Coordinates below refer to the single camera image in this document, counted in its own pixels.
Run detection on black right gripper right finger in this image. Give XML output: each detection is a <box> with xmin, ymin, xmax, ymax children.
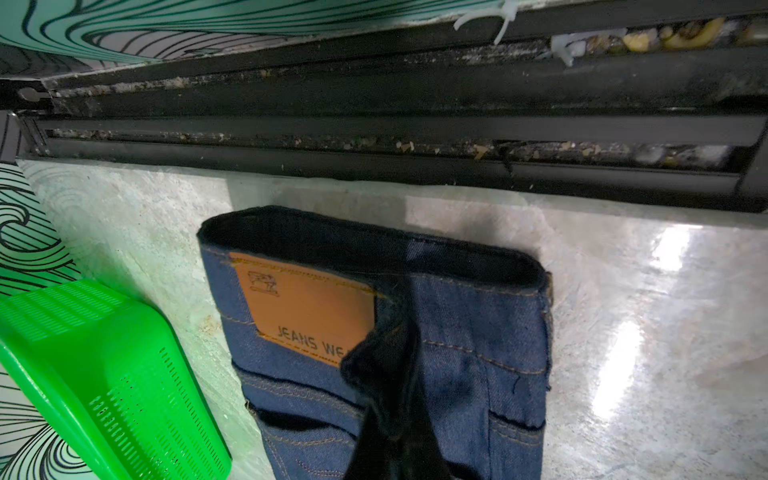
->
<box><xmin>400</xmin><ymin>419</ymin><xmax>452</xmax><ymax>480</ymax></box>

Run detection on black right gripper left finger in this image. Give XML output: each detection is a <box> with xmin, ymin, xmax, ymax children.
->
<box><xmin>343</xmin><ymin>413</ymin><xmax>398</xmax><ymax>480</ymax></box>

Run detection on dark blue denim trousers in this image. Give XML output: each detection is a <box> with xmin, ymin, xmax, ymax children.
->
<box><xmin>197</xmin><ymin>206</ymin><xmax>552</xmax><ymax>479</ymax></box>

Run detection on green plastic laundry basket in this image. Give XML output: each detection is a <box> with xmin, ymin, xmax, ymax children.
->
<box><xmin>1</xmin><ymin>280</ymin><xmax>232</xmax><ymax>479</ymax></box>

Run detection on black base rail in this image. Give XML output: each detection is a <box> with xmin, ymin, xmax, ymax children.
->
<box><xmin>1</xmin><ymin>1</ymin><xmax>767</xmax><ymax>212</ymax></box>

